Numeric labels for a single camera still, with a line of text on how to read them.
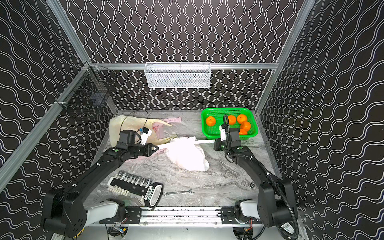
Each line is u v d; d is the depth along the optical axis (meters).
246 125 1.03
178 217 0.76
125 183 0.83
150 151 0.72
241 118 1.06
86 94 0.92
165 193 0.82
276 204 0.41
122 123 0.99
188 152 0.84
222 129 0.78
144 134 0.75
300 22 0.73
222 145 0.76
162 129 1.08
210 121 1.09
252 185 0.82
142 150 0.73
